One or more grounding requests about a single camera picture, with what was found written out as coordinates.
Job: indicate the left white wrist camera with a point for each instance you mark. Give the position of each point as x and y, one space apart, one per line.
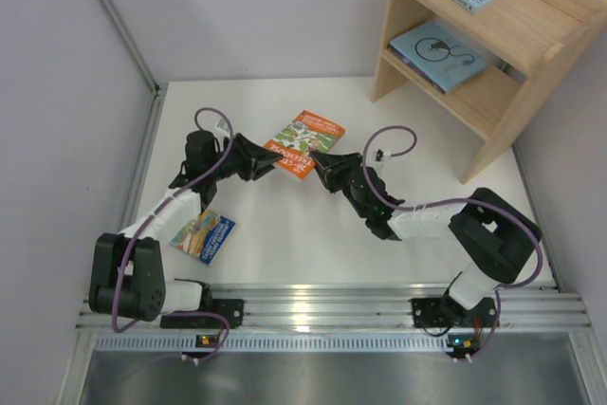
222 129

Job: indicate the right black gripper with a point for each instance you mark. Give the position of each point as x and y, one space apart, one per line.
346 173

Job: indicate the light blue swan book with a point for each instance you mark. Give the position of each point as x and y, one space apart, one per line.
446 60

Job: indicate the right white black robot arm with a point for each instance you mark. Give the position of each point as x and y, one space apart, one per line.
497 238

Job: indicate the orange treehouse book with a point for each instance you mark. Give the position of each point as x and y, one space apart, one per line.
308 132

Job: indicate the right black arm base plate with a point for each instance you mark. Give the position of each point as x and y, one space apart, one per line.
444 312

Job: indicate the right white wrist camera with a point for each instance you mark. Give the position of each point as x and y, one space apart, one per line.
381 155

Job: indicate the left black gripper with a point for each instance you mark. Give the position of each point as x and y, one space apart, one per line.
245 161

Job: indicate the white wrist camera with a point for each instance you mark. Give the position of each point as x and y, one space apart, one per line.
381 155
222 129

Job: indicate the wooden two-tier shelf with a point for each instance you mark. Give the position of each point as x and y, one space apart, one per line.
531 45

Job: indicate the blue colourful picture book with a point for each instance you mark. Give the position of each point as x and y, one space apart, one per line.
203 237

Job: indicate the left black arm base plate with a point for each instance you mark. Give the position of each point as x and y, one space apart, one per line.
231 309

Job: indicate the perforated cable duct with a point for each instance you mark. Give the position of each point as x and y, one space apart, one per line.
283 343

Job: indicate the dark purple galaxy book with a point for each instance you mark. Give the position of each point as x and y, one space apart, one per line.
415 68

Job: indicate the aluminium mounting rail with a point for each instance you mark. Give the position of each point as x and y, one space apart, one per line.
319 308

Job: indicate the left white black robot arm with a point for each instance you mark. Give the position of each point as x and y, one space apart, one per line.
128 282

